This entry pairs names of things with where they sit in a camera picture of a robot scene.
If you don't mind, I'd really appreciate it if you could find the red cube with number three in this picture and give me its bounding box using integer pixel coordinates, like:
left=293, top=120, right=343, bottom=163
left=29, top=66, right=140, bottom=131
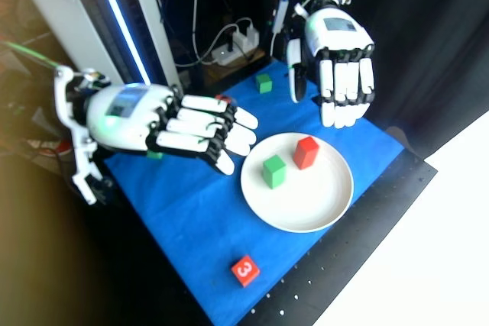
left=230, top=254, right=261, bottom=288

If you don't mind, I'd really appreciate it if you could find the white and blue connector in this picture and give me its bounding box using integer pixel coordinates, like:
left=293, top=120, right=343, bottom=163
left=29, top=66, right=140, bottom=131
left=271, top=0, right=290, bottom=35

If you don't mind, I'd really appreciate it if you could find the blue cloth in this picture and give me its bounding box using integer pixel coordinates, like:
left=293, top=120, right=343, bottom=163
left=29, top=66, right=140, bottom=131
left=103, top=59, right=406, bottom=326

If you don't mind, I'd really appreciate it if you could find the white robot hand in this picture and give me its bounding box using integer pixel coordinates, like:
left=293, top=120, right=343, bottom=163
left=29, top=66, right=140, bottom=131
left=286, top=4, right=376, bottom=130
left=86, top=82, right=260, bottom=176

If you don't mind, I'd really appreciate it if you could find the white computer tower, blue light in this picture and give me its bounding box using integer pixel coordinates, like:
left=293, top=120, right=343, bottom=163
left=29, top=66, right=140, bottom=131
left=11, top=0, right=183, bottom=92

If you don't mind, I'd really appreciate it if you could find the green cable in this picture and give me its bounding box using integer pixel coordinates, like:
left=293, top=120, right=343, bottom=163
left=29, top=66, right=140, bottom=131
left=0, top=40, right=62, bottom=69

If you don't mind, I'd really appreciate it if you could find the white power strip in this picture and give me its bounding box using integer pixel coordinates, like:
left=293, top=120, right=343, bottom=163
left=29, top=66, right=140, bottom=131
left=232, top=24, right=261, bottom=52

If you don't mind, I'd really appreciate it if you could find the white cable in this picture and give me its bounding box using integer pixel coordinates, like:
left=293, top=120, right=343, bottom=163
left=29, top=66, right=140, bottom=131
left=182, top=0, right=215, bottom=66

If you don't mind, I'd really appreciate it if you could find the white round plate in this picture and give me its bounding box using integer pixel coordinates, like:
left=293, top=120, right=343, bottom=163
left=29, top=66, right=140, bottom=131
left=240, top=131, right=355, bottom=234

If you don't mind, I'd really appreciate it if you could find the black perforated board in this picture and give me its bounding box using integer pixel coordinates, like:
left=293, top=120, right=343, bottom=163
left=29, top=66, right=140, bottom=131
left=236, top=148, right=439, bottom=326

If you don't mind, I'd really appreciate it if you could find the black curtain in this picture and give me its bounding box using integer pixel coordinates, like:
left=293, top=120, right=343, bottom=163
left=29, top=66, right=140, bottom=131
left=355, top=0, right=489, bottom=159

